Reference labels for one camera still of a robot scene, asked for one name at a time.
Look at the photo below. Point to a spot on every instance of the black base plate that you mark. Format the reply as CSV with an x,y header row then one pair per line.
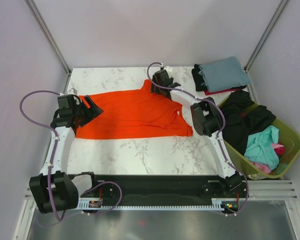
x,y
166,190

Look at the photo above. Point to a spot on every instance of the right aluminium frame post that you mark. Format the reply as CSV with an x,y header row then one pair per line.
x,y
266,33

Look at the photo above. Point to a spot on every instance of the aluminium rail bar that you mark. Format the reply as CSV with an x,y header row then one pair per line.
x,y
259,189

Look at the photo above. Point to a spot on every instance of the black folded t shirt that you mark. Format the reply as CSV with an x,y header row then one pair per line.
x,y
200,85

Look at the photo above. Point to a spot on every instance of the pink garment in bin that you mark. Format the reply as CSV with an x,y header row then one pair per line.
x,y
279,150

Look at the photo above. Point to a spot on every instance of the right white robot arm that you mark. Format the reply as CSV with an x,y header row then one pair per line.
x,y
207,120

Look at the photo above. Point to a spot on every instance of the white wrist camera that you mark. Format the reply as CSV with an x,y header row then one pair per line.
x,y
168,69
72,91

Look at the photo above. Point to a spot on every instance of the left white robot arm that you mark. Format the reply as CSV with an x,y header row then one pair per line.
x,y
53,189

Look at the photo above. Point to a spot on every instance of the aluminium frame post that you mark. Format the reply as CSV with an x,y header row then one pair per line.
x,y
47,34
266,33

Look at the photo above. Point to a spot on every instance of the left aluminium frame post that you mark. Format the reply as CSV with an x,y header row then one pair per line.
x,y
47,34

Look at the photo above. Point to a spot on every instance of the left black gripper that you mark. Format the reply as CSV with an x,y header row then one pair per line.
x,y
94,110

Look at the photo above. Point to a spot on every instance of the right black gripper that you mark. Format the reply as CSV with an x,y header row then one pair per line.
x,y
152,89

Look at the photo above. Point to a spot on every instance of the red folded t shirt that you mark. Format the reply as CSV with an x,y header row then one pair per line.
x,y
208,93

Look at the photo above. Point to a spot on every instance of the grey-blue folded t shirt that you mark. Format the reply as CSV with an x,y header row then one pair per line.
x,y
224,74

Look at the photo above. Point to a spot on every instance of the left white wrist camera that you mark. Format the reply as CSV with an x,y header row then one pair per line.
x,y
72,91

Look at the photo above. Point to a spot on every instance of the teal t shirt in bin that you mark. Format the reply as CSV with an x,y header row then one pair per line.
x,y
259,147

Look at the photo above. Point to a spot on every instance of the green plastic bin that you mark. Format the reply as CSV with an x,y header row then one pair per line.
x,y
288,137

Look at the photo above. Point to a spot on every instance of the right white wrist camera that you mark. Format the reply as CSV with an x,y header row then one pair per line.
x,y
168,69

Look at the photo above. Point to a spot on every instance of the white slotted cable duct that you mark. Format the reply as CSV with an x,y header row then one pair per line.
x,y
89,205

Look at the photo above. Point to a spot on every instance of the orange t shirt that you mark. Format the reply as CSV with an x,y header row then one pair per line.
x,y
135,114

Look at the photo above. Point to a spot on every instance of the black t shirt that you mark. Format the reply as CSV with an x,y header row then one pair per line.
x,y
200,85
239,124

